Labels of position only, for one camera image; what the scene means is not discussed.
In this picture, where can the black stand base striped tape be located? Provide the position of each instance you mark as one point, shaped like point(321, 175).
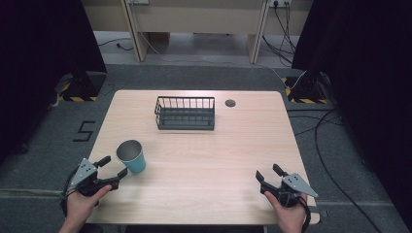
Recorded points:
point(85, 87)
point(307, 89)

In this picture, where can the teal metal cup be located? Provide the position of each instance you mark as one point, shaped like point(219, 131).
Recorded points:
point(132, 157)

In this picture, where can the dark curtain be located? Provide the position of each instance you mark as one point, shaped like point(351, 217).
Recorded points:
point(39, 64)
point(366, 64)

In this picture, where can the person's left hand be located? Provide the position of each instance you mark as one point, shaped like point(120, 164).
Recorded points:
point(82, 204)

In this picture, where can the beige desk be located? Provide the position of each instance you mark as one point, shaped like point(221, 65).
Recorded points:
point(200, 16)

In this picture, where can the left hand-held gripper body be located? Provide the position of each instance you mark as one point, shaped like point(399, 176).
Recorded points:
point(85, 176)

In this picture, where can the person's right hand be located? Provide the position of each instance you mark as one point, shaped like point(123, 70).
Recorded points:
point(288, 215)

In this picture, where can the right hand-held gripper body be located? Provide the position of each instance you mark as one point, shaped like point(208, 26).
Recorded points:
point(291, 189)

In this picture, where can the white wall socket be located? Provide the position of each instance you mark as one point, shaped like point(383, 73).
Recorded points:
point(280, 2)

